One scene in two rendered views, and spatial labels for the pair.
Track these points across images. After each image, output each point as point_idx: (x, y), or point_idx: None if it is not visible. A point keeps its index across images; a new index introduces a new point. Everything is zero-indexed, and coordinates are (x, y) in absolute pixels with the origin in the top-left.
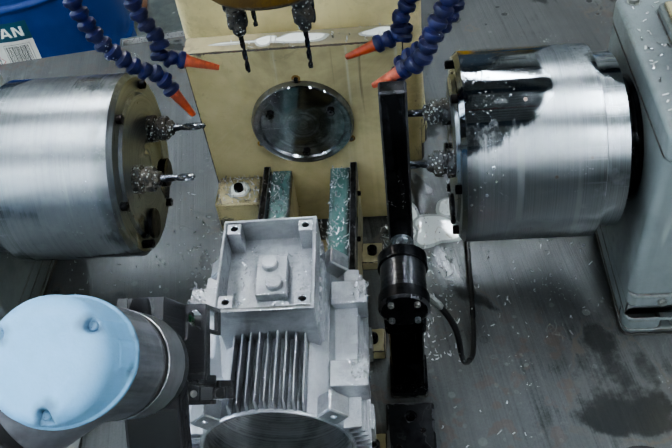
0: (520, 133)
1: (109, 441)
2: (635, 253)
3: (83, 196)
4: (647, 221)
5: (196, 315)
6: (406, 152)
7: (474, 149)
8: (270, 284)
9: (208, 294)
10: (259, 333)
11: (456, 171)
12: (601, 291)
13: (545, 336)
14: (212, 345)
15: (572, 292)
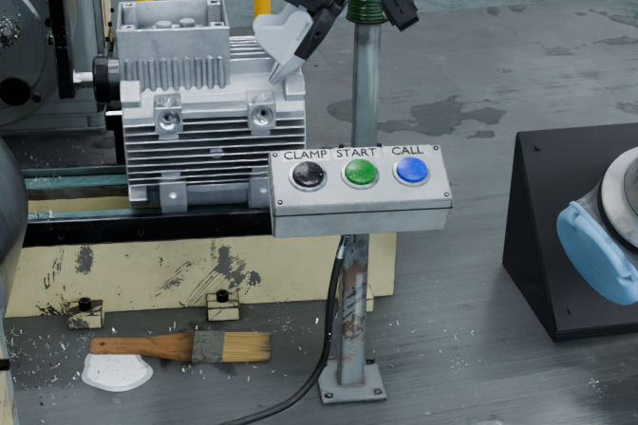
0: None
1: (204, 415)
2: (83, 46)
3: (1, 158)
4: (84, 3)
5: None
6: None
7: None
8: (192, 21)
9: (161, 100)
10: (230, 45)
11: (25, 23)
12: (57, 139)
13: (101, 163)
14: (269, 14)
15: (54, 151)
